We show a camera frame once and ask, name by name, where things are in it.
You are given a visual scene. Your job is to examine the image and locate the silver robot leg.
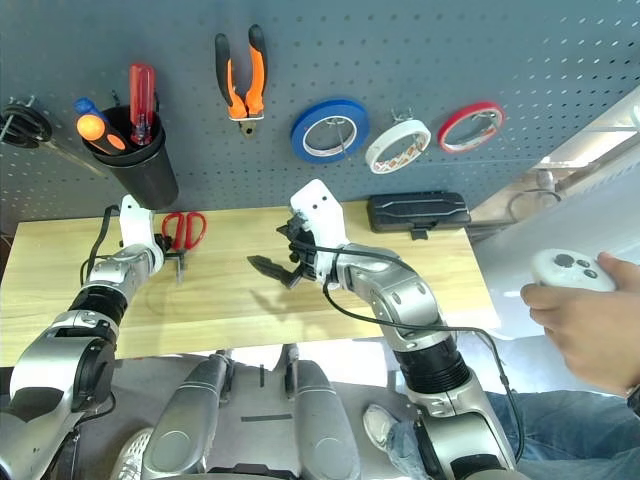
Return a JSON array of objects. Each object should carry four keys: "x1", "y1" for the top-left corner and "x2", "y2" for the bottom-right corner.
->
[
  {"x1": 142, "y1": 352, "x2": 234, "y2": 480},
  {"x1": 282, "y1": 344, "x2": 361, "y2": 480}
]

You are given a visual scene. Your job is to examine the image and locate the white mesh sneaker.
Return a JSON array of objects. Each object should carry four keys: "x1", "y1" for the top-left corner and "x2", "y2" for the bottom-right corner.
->
[{"x1": 109, "y1": 427, "x2": 154, "y2": 480}]

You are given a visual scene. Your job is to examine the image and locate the silver right robot leg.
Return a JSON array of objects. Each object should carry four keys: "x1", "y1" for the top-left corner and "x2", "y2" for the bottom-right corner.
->
[{"x1": 282, "y1": 344, "x2": 361, "y2": 480}]

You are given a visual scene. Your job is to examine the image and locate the black plastic case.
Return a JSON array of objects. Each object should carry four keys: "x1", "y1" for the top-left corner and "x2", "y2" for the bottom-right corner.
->
[{"x1": 367, "y1": 191, "x2": 473, "y2": 240}]

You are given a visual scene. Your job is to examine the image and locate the black tool cup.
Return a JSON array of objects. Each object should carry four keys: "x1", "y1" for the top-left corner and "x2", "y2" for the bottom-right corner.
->
[{"x1": 81, "y1": 104, "x2": 180, "y2": 210}]

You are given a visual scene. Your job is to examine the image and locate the red handled screwdriver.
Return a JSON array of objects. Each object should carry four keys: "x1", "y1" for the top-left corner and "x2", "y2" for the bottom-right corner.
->
[{"x1": 128, "y1": 62, "x2": 157, "y2": 146}]

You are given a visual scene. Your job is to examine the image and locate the blue handled screwdriver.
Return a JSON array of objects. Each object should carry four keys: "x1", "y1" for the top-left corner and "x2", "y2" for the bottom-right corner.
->
[{"x1": 73, "y1": 97, "x2": 109, "y2": 124}]

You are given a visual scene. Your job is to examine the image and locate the blue tape roll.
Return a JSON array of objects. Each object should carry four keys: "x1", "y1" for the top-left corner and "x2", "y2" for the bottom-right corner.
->
[{"x1": 290, "y1": 97, "x2": 371, "y2": 165}]

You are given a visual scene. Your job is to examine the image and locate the grey white sneaker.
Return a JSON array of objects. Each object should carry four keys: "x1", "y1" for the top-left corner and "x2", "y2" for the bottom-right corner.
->
[{"x1": 362, "y1": 403, "x2": 401, "y2": 454}]

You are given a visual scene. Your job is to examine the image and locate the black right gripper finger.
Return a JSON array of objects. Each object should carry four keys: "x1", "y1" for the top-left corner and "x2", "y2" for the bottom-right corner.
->
[
  {"x1": 246, "y1": 254, "x2": 304, "y2": 292},
  {"x1": 276, "y1": 218, "x2": 304, "y2": 242}
]

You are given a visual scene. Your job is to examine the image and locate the silver left robot leg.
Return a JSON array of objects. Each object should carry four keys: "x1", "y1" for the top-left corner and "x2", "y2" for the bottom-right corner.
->
[{"x1": 142, "y1": 352, "x2": 234, "y2": 480}]

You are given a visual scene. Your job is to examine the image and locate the red handled scissors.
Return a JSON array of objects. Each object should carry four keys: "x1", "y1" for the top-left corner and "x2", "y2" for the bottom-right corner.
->
[{"x1": 160, "y1": 211, "x2": 207, "y2": 281}]

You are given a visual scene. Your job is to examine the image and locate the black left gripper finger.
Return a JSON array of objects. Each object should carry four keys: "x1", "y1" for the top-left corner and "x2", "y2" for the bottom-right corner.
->
[{"x1": 167, "y1": 251, "x2": 190, "y2": 285}]

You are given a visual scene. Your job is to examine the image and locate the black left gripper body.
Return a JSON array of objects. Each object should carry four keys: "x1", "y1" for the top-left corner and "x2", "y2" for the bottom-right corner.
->
[{"x1": 154, "y1": 233, "x2": 175, "y2": 264}]

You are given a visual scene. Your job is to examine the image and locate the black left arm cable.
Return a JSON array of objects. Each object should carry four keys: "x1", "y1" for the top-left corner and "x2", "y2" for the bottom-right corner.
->
[{"x1": 79, "y1": 204, "x2": 126, "y2": 281}]

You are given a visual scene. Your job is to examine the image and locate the black handled scissors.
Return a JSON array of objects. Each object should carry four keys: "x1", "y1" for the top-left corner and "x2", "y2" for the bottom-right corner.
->
[{"x1": 0, "y1": 102, "x2": 109, "y2": 179}]

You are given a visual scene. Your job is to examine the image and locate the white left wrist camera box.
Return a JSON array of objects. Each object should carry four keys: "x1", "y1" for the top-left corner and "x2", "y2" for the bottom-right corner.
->
[{"x1": 118, "y1": 194, "x2": 166, "y2": 271}]

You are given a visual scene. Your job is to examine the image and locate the orange black screwdriver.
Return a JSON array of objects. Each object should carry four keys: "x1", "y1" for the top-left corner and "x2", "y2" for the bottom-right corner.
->
[{"x1": 76, "y1": 113, "x2": 129, "y2": 155}]

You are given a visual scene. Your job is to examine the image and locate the white metal cabinet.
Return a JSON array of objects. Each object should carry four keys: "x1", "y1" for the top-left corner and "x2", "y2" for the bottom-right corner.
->
[{"x1": 469, "y1": 84, "x2": 640, "y2": 341}]

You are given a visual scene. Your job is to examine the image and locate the grey pegboard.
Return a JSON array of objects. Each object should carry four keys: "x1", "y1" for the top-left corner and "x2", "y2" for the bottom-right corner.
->
[{"x1": 0, "y1": 0, "x2": 640, "y2": 236}]

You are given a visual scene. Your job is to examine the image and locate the person's hand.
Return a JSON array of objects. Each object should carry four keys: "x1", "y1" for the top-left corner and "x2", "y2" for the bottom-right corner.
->
[{"x1": 520, "y1": 251, "x2": 640, "y2": 396}]

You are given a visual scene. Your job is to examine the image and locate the white tape roll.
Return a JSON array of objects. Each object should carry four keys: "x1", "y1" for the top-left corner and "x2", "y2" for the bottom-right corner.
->
[{"x1": 364, "y1": 119, "x2": 432, "y2": 175}]

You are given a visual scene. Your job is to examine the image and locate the orange black pliers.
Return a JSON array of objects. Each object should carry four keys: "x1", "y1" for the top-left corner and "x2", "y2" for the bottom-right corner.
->
[{"x1": 214, "y1": 23, "x2": 269, "y2": 140}]

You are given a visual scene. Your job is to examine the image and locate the white handheld controller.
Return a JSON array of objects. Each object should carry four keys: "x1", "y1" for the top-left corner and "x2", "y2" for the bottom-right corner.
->
[{"x1": 530, "y1": 248, "x2": 617, "y2": 294}]

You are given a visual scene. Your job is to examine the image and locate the black floor cable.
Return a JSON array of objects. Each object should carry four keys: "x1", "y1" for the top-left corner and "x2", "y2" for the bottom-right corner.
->
[{"x1": 508, "y1": 188, "x2": 564, "y2": 226}]

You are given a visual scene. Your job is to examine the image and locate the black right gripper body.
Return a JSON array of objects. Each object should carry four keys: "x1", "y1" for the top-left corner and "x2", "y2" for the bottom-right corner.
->
[{"x1": 289, "y1": 215, "x2": 324, "y2": 281}]

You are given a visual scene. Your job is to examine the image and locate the red tape roll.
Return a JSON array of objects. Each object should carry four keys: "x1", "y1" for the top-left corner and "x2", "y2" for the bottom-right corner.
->
[{"x1": 437, "y1": 101, "x2": 506, "y2": 154}]

